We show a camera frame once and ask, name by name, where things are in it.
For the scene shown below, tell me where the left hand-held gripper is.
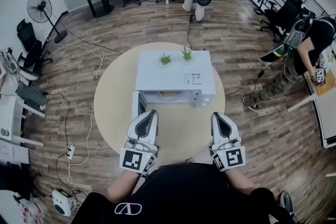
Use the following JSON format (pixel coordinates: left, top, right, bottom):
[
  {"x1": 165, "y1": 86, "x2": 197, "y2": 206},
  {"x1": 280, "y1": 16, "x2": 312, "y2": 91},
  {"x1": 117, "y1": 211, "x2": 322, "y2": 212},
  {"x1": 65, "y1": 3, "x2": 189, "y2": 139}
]
[{"x1": 119, "y1": 109, "x2": 160, "y2": 174}]

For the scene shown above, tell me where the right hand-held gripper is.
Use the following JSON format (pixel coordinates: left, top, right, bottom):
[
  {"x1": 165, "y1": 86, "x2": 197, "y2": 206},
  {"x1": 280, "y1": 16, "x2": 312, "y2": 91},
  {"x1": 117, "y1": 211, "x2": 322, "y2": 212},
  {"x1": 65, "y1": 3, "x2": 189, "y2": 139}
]
[{"x1": 208, "y1": 111, "x2": 247, "y2": 173}]

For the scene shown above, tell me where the tan bread slice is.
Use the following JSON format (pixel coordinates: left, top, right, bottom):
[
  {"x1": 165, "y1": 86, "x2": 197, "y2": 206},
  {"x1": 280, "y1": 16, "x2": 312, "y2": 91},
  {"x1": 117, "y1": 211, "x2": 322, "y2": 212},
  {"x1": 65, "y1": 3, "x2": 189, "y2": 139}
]
[{"x1": 159, "y1": 90, "x2": 182, "y2": 100}]

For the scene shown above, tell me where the white microwave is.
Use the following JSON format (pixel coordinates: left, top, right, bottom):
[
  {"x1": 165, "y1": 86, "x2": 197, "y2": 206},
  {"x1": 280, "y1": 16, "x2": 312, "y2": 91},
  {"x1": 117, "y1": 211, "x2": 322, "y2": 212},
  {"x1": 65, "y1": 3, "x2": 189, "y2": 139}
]
[{"x1": 132, "y1": 50, "x2": 217, "y2": 120}]

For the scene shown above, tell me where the person's right forearm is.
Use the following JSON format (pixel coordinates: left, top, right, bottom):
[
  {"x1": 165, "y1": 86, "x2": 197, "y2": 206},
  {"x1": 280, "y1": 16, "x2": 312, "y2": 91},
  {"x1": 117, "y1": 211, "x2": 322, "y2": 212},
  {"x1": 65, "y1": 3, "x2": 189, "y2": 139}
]
[{"x1": 225, "y1": 166, "x2": 259, "y2": 196}]

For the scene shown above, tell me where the person's left forearm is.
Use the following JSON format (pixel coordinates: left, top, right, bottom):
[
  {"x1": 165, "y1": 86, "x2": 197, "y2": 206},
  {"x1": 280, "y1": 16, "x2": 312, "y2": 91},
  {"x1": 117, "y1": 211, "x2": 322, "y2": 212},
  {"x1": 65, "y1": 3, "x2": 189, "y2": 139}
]
[{"x1": 107, "y1": 170, "x2": 140, "y2": 202}]

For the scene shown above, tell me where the person's black shirt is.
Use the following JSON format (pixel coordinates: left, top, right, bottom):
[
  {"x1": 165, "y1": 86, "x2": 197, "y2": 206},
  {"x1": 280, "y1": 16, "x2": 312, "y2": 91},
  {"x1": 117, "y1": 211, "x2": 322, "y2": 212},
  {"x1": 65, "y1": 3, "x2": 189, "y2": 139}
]
[{"x1": 72, "y1": 162, "x2": 295, "y2": 224}]

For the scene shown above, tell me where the small green potted plant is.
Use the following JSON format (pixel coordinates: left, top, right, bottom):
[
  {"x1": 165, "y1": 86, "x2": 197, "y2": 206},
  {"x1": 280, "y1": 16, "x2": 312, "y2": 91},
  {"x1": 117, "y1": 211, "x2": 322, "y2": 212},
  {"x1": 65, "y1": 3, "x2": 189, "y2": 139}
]
[
  {"x1": 181, "y1": 46, "x2": 194, "y2": 62},
  {"x1": 159, "y1": 53, "x2": 173, "y2": 66}
]

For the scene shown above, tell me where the white power strip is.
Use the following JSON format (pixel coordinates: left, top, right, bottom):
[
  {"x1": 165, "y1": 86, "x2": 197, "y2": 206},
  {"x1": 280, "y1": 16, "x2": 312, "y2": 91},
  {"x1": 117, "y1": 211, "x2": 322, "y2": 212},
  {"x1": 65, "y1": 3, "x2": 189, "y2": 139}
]
[{"x1": 67, "y1": 142, "x2": 76, "y2": 160}]

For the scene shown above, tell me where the person's grey sneaker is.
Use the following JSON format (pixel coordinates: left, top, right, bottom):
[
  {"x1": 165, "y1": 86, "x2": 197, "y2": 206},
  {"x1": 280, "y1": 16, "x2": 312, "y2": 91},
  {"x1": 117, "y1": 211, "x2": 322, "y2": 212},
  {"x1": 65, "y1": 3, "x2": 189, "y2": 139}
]
[{"x1": 279, "y1": 190, "x2": 295, "y2": 215}]

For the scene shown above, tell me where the white toaster appliance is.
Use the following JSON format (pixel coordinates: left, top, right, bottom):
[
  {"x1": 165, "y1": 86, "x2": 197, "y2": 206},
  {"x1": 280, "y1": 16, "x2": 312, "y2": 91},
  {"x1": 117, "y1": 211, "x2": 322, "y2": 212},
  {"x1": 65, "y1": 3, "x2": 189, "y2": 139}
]
[{"x1": 51, "y1": 188, "x2": 76, "y2": 217}]

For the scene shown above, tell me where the pack of water bottles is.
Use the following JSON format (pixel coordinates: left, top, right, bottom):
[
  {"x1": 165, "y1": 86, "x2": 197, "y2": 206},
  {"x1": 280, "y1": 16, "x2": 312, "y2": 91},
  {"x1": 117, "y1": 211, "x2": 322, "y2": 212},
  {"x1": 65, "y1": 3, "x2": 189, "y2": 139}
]
[{"x1": 18, "y1": 196, "x2": 48, "y2": 224}]

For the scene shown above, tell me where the black bag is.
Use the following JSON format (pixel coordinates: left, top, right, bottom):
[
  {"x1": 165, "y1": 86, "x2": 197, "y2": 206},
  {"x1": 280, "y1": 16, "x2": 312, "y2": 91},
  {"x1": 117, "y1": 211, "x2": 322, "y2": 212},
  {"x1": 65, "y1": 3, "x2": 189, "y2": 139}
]
[{"x1": 0, "y1": 162, "x2": 35, "y2": 200}]

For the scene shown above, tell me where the black standing fan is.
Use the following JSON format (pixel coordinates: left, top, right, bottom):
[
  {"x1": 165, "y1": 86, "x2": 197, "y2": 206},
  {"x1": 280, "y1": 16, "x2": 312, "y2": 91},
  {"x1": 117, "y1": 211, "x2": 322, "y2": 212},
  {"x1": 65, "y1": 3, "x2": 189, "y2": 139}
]
[{"x1": 27, "y1": 0, "x2": 68, "y2": 44}]

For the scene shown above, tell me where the white floor cable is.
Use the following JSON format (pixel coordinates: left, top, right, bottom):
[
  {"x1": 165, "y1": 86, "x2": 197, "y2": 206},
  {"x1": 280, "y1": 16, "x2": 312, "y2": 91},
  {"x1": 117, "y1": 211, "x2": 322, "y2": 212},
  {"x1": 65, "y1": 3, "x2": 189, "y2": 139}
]
[{"x1": 55, "y1": 43, "x2": 107, "y2": 184}]

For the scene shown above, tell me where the black floor cable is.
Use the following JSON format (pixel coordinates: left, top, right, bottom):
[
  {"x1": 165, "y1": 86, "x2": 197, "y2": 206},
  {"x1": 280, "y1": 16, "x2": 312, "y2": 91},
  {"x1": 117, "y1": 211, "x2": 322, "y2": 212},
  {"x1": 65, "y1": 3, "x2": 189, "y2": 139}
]
[{"x1": 41, "y1": 91, "x2": 72, "y2": 155}]

